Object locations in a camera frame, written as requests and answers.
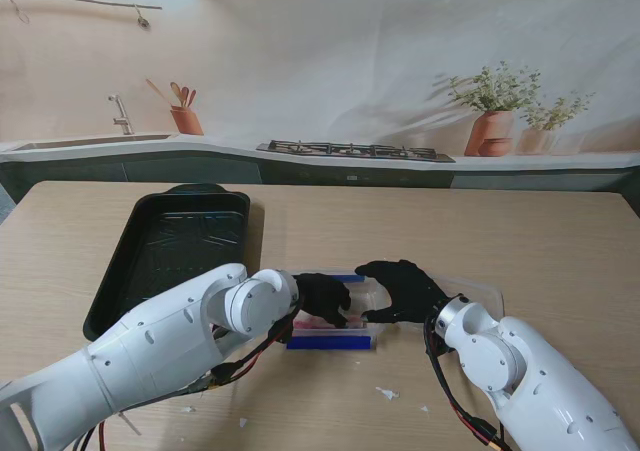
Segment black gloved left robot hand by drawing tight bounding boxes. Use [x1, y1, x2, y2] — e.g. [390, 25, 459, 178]
[294, 272, 352, 330]

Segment black baking tray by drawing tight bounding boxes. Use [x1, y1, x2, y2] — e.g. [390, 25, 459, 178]
[82, 183, 252, 345]

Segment red black right arm cable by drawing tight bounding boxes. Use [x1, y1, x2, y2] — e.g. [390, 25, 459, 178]
[423, 320, 511, 451]

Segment printed kitchen backdrop cloth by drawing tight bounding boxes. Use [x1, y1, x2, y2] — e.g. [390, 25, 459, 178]
[0, 0, 640, 192]

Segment clear plastic container blue flaps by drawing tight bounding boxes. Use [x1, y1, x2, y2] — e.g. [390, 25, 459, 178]
[283, 269, 387, 352]

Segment red black arm cable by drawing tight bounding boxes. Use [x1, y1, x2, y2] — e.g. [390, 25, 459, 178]
[74, 310, 301, 451]
[423, 320, 511, 451]

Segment clear lid with blue label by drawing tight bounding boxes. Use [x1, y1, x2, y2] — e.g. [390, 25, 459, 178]
[394, 270, 505, 332]

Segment red black left arm cable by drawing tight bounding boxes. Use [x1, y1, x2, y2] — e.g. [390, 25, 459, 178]
[74, 310, 301, 451]

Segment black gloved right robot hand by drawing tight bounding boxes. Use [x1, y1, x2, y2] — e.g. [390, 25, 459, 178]
[354, 259, 451, 325]

